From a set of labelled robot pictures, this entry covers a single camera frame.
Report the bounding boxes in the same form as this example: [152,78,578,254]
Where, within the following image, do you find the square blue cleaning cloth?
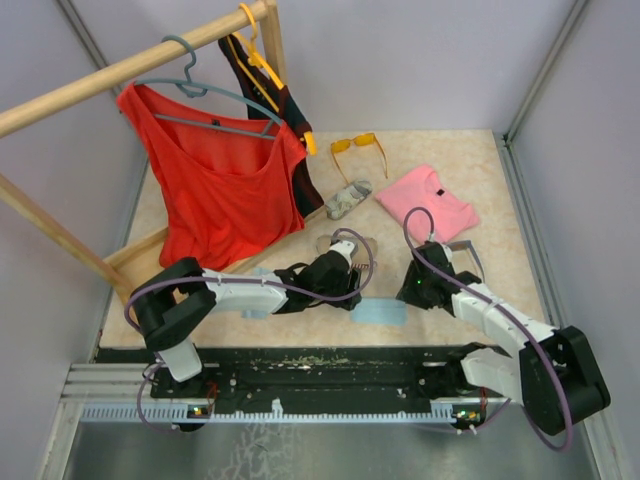
[350,297,408,326]

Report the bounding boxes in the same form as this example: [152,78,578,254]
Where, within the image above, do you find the grey-framed sunglasses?
[447,240,486,281]

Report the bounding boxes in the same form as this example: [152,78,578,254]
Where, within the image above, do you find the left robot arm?
[125,240,361,397]

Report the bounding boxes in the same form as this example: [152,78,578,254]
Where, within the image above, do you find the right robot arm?
[397,242,611,436]

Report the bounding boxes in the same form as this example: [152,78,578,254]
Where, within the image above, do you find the orange sunglasses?
[330,132,389,184]

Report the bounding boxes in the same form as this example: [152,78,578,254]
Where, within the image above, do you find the grey patterned glasses case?
[325,179,373,220]

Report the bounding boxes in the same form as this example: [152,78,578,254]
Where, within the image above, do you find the narrow blue cleaning cloth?
[241,267,274,319]

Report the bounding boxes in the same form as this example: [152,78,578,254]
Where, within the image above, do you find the folded pink t-shirt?
[375,165,480,243]

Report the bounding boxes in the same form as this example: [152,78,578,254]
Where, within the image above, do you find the red tank top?
[117,84,306,270]

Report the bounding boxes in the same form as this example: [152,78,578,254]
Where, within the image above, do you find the dark navy maroon garment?
[218,35,324,218]

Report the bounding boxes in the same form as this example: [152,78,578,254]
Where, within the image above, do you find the wooden clothes rack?
[0,0,326,306]

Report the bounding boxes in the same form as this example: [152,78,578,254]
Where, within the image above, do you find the grey-blue clothes hanger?
[133,35,284,140]

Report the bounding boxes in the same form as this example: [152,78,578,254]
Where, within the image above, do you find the yellow clothes hanger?
[230,3,317,155]

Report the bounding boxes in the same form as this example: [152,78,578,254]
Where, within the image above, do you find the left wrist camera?
[329,239,358,262]

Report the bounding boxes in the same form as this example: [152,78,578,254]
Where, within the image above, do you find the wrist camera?
[329,239,358,262]
[434,242,453,263]

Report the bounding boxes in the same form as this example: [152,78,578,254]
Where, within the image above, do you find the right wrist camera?
[434,242,453,263]

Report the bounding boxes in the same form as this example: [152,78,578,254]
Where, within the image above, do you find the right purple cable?
[402,207,575,452]

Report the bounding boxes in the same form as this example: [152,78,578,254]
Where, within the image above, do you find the purple cable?
[123,228,378,435]
[402,207,575,452]

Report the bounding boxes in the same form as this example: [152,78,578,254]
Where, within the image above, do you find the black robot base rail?
[66,344,599,432]

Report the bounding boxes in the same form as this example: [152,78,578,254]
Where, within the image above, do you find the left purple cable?
[123,228,378,435]

